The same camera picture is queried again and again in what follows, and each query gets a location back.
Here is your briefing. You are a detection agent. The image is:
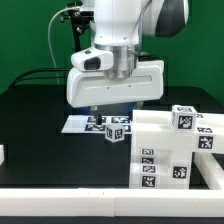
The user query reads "white marker base plate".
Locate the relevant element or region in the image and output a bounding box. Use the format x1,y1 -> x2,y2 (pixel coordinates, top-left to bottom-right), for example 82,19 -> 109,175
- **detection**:
62,115 -> 131,134

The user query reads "black table cable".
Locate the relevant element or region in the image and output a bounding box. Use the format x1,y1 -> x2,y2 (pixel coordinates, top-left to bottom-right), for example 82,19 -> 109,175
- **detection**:
8,67 -> 73,91

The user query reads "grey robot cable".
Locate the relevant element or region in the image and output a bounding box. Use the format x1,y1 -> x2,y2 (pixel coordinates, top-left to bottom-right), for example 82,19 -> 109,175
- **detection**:
47,5 -> 82,86

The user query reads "white piece at left edge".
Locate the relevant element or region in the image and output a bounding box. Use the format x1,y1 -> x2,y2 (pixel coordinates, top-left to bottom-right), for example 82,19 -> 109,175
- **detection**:
0,145 -> 5,166

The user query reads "white marker cube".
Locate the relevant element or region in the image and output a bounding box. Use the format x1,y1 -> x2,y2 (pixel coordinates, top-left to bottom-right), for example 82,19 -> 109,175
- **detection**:
105,124 -> 125,143
171,105 -> 197,131

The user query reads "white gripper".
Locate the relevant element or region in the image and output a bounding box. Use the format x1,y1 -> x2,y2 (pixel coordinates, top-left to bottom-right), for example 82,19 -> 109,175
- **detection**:
67,60 -> 164,125

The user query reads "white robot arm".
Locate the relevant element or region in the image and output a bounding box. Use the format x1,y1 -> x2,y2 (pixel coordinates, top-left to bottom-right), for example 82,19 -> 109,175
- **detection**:
67,0 -> 189,111

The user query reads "white chair back frame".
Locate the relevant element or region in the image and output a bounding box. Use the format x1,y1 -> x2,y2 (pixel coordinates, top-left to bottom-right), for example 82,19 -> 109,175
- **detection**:
129,110 -> 224,190

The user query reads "white L-shaped wall fence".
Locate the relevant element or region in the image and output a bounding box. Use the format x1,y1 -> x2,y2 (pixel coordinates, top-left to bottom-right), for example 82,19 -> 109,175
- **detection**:
0,153 -> 224,217

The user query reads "white chair seat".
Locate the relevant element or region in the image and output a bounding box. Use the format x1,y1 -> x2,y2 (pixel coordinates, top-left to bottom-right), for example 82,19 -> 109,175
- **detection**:
131,125 -> 194,166

